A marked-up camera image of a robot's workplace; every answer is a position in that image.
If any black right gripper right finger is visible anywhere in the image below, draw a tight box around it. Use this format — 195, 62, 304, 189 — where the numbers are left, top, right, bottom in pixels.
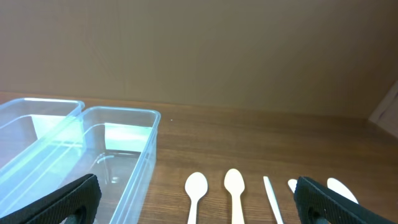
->
294, 177, 394, 224

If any yellow spoon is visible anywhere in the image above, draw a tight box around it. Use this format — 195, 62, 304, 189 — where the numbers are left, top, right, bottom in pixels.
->
224, 169, 245, 224

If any white spoon slim handle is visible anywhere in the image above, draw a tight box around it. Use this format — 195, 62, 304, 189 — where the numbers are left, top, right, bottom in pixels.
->
287, 179, 297, 193

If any clear container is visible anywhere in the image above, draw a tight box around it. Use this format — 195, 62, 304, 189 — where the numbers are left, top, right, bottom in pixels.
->
0, 97, 85, 169
1, 106, 161, 223

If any clear container right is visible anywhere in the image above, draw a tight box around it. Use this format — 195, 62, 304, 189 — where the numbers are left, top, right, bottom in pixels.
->
1, 106, 161, 223

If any clear container left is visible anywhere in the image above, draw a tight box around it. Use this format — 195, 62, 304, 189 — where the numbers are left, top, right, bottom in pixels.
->
0, 97, 85, 169

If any white flat-handle spoon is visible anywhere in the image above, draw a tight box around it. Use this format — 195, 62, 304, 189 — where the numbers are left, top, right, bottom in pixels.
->
263, 176, 284, 224

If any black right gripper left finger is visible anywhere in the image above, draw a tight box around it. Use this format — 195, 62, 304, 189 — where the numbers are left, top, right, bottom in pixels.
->
1, 174, 101, 224

